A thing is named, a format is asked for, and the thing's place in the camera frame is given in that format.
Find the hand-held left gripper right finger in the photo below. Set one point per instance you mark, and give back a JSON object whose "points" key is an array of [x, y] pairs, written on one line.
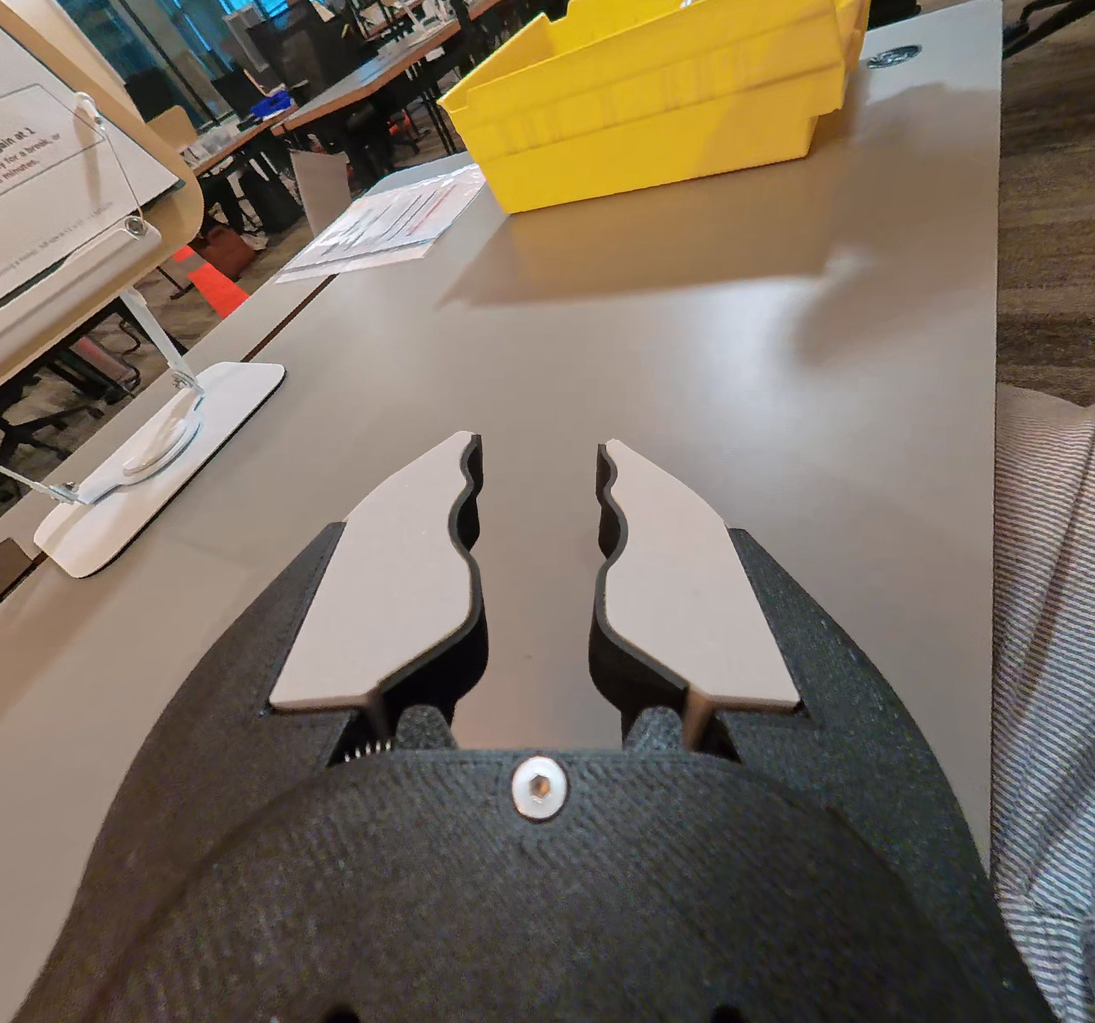
{"points": [[684, 595]]}

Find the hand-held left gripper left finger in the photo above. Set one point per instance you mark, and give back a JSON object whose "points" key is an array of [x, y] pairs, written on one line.
{"points": [[376, 595]]}

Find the yellow plastic bin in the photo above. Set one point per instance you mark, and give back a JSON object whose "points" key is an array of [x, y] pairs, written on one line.
{"points": [[650, 176], [684, 56]]}

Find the round desk grommet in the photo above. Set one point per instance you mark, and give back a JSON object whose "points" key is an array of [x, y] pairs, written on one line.
{"points": [[894, 56]]}

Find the grey desk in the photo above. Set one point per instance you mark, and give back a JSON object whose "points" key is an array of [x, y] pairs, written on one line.
{"points": [[684, 355]]}

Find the sign stand with white base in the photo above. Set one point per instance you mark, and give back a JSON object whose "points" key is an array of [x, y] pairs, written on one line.
{"points": [[171, 432]]}

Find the long wooden table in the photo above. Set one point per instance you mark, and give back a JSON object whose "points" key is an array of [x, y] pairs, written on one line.
{"points": [[411, 56]]}

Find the orange traffic cone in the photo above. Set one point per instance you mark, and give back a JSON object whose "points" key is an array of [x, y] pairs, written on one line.
{"points": [[214, 287]]}

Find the person's striped clothing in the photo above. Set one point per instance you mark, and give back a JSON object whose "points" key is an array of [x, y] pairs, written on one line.
{"points": [[1048, 655]]}

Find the laminated paper sheet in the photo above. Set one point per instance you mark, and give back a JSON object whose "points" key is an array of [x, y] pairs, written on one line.
{"points": [[385, 223]]}

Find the brown bag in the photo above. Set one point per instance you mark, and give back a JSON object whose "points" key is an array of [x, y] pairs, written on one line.
{"points": [[231, 251]]}

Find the black floor lamp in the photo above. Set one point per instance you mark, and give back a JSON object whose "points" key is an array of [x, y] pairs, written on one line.
{"points": [[145, 39]]}

